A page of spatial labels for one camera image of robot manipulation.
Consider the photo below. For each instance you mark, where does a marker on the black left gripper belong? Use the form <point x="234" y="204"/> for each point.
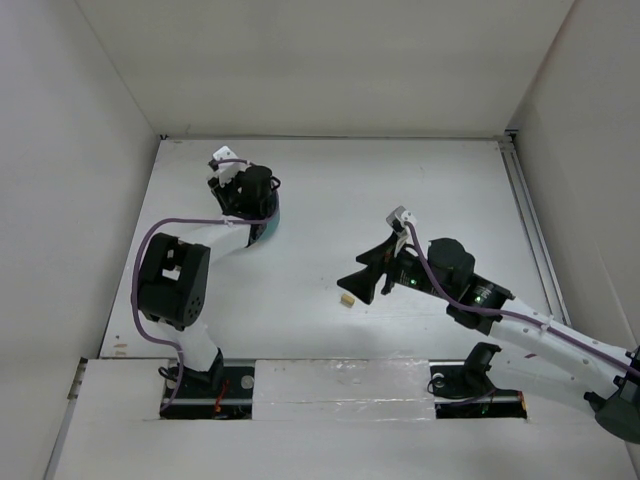
<point x="220" y="191"/>

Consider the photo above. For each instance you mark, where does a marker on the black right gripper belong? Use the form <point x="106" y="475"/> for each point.
<point x="363" y="283"/>

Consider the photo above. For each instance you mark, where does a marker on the small yellow eraser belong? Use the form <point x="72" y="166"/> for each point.
<point x="347" y="300"/>

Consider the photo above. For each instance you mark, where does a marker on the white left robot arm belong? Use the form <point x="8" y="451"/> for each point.
<point x="170" y="273"/>

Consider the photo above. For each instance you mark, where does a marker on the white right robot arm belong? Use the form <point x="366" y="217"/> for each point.
<point x="524" y="351"/>

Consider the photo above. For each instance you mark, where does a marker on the teal round desk organizer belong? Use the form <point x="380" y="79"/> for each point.
<point x="266" y="230"/>

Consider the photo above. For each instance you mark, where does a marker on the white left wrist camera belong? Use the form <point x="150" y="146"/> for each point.
<point x="224" y="165"/>

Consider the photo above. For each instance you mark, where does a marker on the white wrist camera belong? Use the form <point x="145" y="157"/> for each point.
<point x="224" y="165"/>
<point x="398" y="220"/>

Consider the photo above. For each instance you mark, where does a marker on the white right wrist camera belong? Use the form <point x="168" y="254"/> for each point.
<point x="398" y="220"/>

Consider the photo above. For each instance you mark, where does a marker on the aluminium side rail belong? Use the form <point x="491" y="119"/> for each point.
<point x="548" y="278"/>

